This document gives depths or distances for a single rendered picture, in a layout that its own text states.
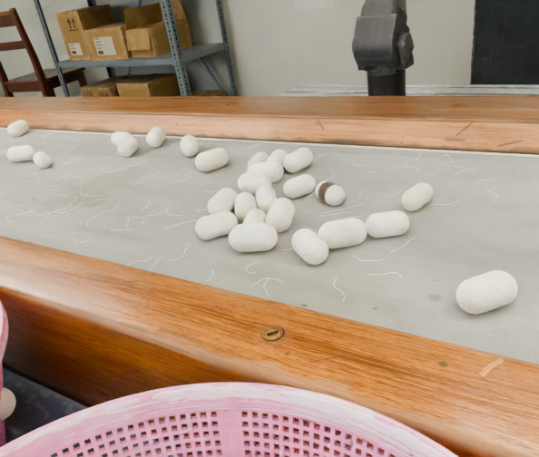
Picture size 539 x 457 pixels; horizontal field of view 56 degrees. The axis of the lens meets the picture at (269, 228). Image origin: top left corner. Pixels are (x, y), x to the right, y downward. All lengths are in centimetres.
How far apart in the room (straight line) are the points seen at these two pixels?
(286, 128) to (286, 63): 232
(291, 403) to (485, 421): 8
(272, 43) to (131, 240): 257
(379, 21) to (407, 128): 33
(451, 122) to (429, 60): 204
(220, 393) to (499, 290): 16
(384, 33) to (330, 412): 69
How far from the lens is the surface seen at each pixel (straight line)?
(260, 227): 37
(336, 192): 43
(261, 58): 302
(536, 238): 39
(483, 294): 30
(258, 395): 23
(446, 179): 47
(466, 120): 55
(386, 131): 56
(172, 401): 24
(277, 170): 49
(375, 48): 85
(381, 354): 25
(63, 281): 36
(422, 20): 257
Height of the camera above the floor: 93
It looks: 28 degrees down
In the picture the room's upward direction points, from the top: 9 degrees counter-clockwise
